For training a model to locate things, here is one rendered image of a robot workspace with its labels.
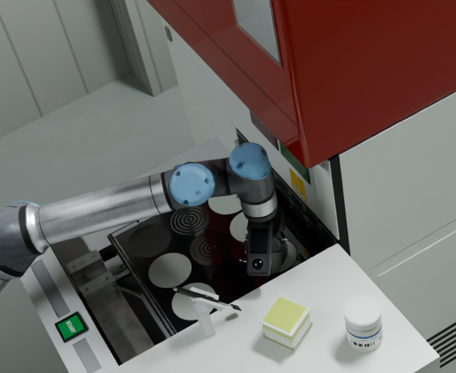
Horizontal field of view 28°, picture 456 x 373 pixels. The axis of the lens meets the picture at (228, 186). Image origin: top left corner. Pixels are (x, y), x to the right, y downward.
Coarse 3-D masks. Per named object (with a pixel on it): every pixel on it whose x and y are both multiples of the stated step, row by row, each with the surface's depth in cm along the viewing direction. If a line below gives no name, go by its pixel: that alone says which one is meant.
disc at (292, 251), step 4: (284, 240) 211; (288, 244) 210; (292, 244) 210; (288, 248) 210; (292, 248) 209; (288, 252) 209; (292, 252) 208; (296, 252) 208; (288, 256) 208; (292, 256) 208; (296, 256) 208; (288, 260) 207; (292, 260) 207; (284, 264) 207; (288, 264) 206; (284, 268) 206; (288, 268) 206
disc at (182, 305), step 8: (184, 288) 207; (200, 288) 206; (208, 288) 206; (176, 296) 206; (184, 296) 205; (176, 304) 204; (184, 304) 204; (192, 304) 203; (176, 312) 203; (184, 312) 202; (192, 312) 202
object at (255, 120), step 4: (252, 116) 211; (252, 120) 212; (256, 120) 210; (256, 124) 211; (260, 124) 209; (260, 128) 210; (264, 128) 207; (264, 132) 209; (268, 132) 206; (268, 136) 207; (272, 136) 205; (272, 140) 206; (276, 148) 206
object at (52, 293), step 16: (48, 256) 212; (32, 272) 209; (48, 272) 209; (64, 272) 208; (32, 288) 206; (48, 288) 206; (64, 288) 205; (48, 304) 202; (64, 304) 202; (80, 304) 201; (48, 320) 199; (80, 336) 195; (96, 336) 194; (64, 352) 193; (80, 352) 193; (96, 352) 192; (80, 368) 190; (96, 368) 189; (112, 368) 188
